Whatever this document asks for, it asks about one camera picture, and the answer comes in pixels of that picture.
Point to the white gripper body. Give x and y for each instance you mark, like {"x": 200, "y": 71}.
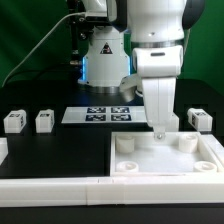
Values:
{"x": 158, "y": 69}

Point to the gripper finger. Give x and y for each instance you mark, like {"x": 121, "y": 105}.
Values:
{"x": 159, "y": 132}

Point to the white square tabletop tray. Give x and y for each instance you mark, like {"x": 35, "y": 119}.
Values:
{"x": 180, "y": 153}

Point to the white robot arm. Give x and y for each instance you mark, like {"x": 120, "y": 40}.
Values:
{"x": 139, "y": 44}

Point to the white U-shaped fence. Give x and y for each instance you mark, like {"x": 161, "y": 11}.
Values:
{"x": 153, "y": 189}

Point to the white tag sheet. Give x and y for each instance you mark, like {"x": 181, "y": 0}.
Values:
{"x": 104, "y": 114}

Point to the black camera stand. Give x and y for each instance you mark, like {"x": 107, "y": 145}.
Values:
{"x": 75, "y": 6}

